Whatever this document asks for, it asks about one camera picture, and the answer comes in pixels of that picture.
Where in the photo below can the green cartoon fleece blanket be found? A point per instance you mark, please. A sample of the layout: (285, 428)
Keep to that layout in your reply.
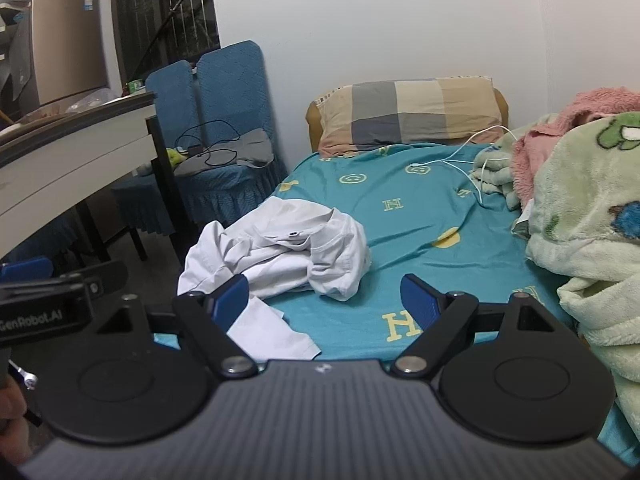
(580, 200)

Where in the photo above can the dark window grille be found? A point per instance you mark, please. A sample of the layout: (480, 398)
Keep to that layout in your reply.
(165, 15)

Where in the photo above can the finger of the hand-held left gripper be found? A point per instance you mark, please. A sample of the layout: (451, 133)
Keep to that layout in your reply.
(100, 274)
(25, 268)

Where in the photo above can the grey hanging cloth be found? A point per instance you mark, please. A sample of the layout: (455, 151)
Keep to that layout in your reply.
(20, 40)

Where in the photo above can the yellow-brown pillow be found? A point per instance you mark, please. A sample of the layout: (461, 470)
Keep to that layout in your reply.
(312, 125)

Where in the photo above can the white table with black legs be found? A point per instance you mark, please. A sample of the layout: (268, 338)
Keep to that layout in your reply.
(65, 170)

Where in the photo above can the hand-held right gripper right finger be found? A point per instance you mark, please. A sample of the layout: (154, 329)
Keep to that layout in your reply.
(417, 301)

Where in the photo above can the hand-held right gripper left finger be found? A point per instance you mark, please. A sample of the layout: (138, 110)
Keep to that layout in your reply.
(232, 301)

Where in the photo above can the cardboard box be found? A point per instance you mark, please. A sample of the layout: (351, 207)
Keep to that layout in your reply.
(70, 45)

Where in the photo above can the yellow-green toy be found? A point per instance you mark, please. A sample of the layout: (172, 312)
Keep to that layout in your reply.
(176, 157)

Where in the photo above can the clear plastic bag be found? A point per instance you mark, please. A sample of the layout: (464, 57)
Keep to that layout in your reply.
(92, 99)

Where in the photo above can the small green box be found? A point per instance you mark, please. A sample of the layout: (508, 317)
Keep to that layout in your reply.
(135, 87)

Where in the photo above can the pink fleece blanket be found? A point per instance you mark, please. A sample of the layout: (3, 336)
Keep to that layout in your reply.
(595, 102)

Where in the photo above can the teal printed bed sheet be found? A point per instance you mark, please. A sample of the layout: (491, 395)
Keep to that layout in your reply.
(425, 210)

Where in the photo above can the blue covered chair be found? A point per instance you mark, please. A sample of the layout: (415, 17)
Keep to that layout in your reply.
(225, 85)
(167, 90)

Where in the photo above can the checkered pillow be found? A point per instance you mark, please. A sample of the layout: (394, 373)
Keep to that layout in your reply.
(400, 110)

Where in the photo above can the person's left hand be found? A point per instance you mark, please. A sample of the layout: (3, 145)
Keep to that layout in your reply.
(10, 415)

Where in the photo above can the white t-shirt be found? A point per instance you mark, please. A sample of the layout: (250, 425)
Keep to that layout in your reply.
(280, 255)

